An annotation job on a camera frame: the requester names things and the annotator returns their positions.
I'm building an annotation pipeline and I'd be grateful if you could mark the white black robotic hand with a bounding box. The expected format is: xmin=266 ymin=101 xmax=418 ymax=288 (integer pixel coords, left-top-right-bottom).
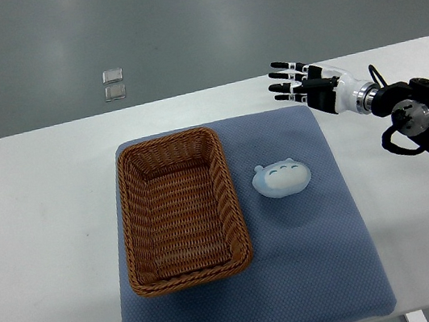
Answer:
xmin=268 ymin=61 xmax=374 ymax=115

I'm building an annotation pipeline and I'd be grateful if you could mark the blue plush toy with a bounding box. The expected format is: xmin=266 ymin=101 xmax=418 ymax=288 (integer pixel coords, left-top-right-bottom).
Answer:
xmin=252 ymin=158 xmax=312 ymax=199

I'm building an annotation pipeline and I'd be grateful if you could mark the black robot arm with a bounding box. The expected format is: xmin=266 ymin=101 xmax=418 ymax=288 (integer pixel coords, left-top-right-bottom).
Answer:
xmin=269 ymin=61 xmax=429 ymax=157

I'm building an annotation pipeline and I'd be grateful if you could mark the brown wicker basket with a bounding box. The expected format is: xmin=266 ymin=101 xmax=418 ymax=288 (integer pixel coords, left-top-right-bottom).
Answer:
xmin=116 ymin=127 xmax=253 ymax=298

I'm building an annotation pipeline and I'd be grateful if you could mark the upper floor socket plate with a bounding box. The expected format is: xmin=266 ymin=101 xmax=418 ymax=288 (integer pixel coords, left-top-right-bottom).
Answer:
xmin=102 ymin=67 xmax=123 ymax=84

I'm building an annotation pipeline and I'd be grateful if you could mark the blue fabric mat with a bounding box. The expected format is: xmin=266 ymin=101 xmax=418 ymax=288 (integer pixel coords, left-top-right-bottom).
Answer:
xmin=115 ymin=107 xmax=397 ymax=322

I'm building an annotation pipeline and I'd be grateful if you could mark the white table leg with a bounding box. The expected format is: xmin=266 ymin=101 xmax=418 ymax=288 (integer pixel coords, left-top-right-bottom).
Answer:
xmin=404 ymin=310 xmax=427 ymax=322

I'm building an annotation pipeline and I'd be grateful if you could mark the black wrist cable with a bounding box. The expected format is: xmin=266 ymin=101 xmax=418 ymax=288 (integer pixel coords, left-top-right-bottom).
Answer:
xmin=367 ymin=62 xmax=389 ymax=90

